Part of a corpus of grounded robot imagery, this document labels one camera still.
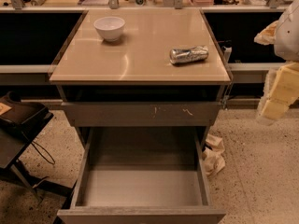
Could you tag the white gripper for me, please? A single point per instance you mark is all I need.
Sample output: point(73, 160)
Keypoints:
point(288, 36)

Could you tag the beige top drawer cabinet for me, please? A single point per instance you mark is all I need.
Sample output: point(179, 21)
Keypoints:
point(136, 67)

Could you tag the grey open middle drawer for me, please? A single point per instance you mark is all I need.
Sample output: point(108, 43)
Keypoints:
point(142, 175)

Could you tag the grey closed top drawer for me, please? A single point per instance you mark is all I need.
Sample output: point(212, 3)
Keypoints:
point(138, 114)

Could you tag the white ceramic bowl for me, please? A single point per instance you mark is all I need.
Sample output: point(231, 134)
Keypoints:
point(109, 28)

